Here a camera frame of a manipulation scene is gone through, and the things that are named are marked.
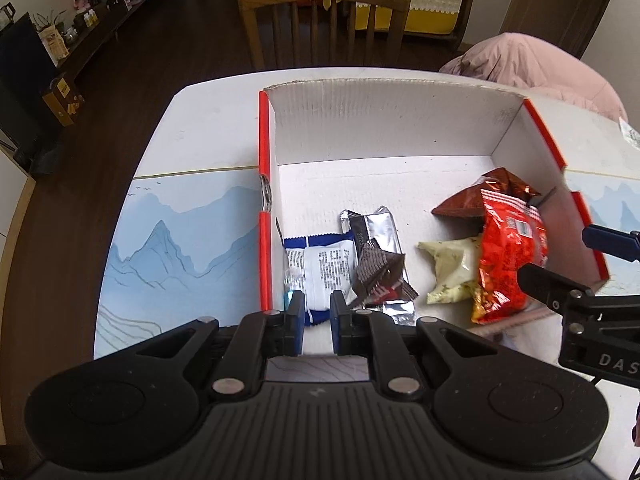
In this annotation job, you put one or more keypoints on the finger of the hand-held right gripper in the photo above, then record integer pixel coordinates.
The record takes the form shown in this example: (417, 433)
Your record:
(602, 237)
(545, 280)

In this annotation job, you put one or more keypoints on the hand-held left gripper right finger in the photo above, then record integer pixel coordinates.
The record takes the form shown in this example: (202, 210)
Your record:
(339, 327)

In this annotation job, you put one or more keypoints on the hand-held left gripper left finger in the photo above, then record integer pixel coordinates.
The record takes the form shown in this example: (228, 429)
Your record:
(296, 327)

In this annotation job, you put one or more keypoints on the red checkered snack packet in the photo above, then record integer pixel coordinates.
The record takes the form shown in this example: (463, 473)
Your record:
(510, 255)

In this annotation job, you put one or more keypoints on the blue white biscuit packet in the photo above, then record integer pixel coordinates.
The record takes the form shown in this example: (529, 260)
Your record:
(325, 265)

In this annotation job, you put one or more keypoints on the brown triangular chocolate packet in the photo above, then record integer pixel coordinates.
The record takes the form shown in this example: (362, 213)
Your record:
(375, 267)

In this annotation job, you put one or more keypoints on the pale green snack packet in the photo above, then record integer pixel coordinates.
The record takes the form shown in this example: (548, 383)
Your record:
(452, 260)

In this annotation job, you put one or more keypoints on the silver foil snack packet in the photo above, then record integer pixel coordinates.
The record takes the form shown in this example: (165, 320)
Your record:
(382, 230)

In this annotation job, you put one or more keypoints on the brown cookie bag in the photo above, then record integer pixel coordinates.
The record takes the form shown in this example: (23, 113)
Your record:
(460, 205)

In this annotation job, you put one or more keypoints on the red cardboard box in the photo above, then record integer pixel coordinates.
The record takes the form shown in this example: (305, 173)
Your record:
(375, 125)

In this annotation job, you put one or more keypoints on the white wrapper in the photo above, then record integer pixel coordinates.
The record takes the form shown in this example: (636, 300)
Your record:
(630, 132)

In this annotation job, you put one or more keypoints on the pink cloth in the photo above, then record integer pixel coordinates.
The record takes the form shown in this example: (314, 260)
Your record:
(525, 60)

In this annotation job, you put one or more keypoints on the wooden door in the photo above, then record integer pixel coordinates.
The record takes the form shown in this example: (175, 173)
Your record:
(550, 0)

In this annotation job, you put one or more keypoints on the cardboard box with yellow label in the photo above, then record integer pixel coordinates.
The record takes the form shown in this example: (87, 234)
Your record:
(62, 102)

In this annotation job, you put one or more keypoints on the dark wooden sideboard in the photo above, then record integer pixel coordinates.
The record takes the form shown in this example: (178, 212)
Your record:
(115, 15)

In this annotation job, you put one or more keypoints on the black cabinet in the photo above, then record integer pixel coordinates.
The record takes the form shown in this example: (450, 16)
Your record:
(20, 80)

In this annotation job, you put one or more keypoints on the kraft paper bag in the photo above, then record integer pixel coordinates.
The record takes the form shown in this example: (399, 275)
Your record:
(52, 42)

